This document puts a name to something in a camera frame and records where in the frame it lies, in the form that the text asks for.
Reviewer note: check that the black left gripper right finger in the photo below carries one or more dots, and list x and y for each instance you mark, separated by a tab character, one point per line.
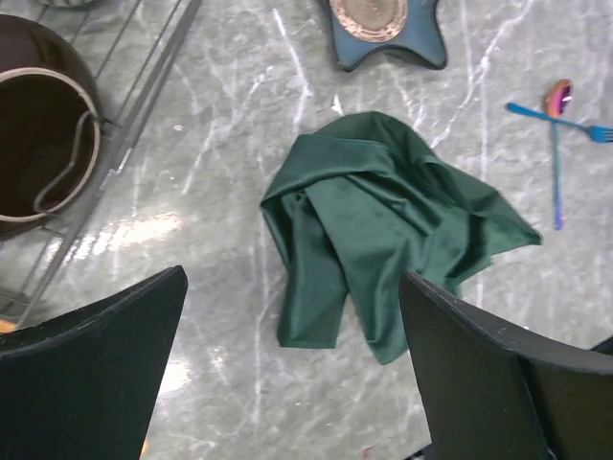
493	390

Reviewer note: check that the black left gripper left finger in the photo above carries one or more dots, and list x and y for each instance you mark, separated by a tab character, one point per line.
83	385

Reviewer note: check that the dark green cloth napkin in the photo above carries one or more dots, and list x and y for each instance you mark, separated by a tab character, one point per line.
359	203

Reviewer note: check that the dark brown ceramic bowl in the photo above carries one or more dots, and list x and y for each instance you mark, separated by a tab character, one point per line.
51	128

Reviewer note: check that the blue metal fork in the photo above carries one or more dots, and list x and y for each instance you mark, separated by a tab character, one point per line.
598	134

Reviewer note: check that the iridescent rainbow metal spoon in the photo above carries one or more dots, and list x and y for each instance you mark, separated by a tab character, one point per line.
555	101

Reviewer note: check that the blue star-shaped ceramic dish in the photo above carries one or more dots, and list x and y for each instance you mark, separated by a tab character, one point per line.
406	29

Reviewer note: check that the black wire dish rack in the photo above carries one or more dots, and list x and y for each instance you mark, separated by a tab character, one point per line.
130	46

